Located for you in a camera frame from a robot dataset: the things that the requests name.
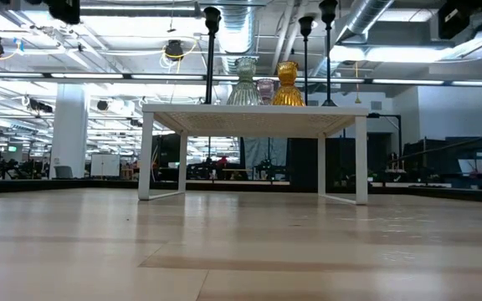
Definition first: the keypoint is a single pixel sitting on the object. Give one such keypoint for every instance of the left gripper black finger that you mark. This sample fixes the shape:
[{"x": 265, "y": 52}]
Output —
[{"x": 63, "y": 10}]

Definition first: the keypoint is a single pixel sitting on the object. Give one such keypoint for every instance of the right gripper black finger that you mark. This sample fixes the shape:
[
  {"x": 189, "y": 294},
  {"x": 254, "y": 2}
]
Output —
[{"x": 454, "y": 25}]

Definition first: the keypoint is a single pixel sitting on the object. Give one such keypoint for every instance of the amber glass candle holder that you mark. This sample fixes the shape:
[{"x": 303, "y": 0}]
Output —
[{"x": 288, "y": 94}]

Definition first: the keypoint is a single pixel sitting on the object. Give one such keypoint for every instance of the pink glass candle holder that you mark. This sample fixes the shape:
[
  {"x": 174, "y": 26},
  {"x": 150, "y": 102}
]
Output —
[{"x": 266, "y": 90}]

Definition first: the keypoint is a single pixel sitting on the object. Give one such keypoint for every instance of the green glass candle holder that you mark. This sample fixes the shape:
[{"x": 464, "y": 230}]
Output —
[{"x": 245, "y": 94}]

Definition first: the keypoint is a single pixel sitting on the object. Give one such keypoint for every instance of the bright ceiling light panel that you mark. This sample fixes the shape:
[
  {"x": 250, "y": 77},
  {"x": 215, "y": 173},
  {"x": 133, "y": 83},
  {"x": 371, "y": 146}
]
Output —
[{"x": 391, "y": 53}]

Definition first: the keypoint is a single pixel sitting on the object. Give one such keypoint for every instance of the black round ceiling speaker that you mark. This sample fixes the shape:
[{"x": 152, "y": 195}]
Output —
[{"x": 102, "y": 105}]

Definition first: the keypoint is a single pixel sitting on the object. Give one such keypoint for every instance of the white building column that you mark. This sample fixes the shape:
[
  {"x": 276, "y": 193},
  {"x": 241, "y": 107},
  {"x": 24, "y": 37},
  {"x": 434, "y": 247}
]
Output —
[{"x": 69, "y": 129}]

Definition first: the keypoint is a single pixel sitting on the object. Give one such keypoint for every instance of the dark computer monitor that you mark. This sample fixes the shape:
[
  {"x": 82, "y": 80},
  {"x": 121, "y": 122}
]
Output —
[{"x": 467, "y": 148}]

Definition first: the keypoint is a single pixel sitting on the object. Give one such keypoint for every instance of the white whiteboard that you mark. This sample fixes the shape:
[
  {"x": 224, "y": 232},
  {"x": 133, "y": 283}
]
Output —
[{"x": 105, "y": 165}]

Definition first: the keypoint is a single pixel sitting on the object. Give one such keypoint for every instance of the white perforated metal stand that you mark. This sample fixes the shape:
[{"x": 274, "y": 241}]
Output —
[{"x": 257, "y": 109}]

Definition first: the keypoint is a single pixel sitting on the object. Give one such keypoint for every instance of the grey-blue cloth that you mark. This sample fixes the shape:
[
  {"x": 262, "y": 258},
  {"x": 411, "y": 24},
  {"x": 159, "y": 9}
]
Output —
[{"x": 264, "y": 150}]

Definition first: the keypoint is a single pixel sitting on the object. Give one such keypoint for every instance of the silver spiral ventilation duct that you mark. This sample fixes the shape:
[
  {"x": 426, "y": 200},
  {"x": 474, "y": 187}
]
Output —
[
  {"x": 366, "y": 16},
  {"x": 237, "y": 37}
]

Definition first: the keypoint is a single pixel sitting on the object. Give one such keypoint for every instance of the black bent metal post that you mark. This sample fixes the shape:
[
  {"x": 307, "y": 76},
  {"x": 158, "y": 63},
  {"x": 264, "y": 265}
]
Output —
[{"x": 399, "y": 142}]

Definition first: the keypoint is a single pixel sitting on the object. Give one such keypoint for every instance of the black aluminium table frame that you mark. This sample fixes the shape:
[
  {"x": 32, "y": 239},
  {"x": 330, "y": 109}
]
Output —
[{"x": 57, "y": 186}]

